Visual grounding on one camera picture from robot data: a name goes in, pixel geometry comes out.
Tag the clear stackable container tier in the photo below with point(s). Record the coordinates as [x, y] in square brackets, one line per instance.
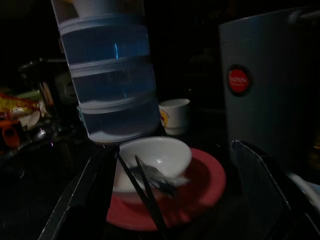
[120, 10]

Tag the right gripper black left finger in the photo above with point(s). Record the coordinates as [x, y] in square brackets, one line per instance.
[82, 195]

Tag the white thermos with red logo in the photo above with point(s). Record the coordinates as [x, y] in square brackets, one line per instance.
[272, 95]

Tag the white ceramic bowl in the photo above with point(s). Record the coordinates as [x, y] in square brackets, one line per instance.
[160, 152]

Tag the white cup with yellow print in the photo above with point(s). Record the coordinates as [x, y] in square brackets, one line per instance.
[175, 117]

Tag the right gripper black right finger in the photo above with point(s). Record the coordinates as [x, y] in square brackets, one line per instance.
[262, 195]

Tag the orange plastic item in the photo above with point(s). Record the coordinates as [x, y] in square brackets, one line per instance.
[10, 135]

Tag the red plastic plate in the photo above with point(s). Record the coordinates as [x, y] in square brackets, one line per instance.
[205, 180]

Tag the blue stackable container tier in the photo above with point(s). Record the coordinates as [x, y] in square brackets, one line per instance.
[105, 45]
[120, 120]
[112, 82]

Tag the metal spoon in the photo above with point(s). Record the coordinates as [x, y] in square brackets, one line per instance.
[162, 181]

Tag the yellow red snack packet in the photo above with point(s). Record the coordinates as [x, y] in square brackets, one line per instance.
[17, 103]

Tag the black chopstick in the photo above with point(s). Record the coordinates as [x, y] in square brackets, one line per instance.
[152, 197]
[135, 190]

